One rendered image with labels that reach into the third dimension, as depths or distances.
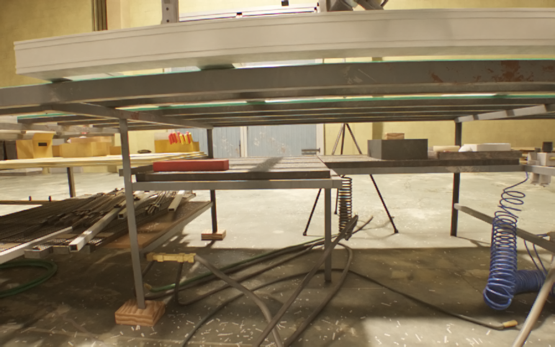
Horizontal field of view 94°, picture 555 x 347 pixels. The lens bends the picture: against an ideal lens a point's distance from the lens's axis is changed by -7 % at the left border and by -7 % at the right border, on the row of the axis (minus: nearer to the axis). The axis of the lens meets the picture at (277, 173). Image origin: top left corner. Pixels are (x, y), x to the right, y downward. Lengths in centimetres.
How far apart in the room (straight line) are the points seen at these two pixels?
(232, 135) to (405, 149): 611
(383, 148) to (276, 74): 94
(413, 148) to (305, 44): 104
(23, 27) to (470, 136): 1249
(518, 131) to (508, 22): 828
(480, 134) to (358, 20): 789
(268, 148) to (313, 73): 654
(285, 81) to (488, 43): 39
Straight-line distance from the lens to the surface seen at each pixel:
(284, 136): 708
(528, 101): 153
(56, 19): 1043
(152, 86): 70
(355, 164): 136
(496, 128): 864
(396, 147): 149
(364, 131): 691
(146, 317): 128
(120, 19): 869
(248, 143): 721
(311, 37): 59
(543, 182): 171
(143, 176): 115
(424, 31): 63
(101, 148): 202
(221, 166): 107
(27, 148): 239
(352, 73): 63
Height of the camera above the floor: 69
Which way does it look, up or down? 7 degrees down
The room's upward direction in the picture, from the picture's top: 2 degrees counter-clockwise
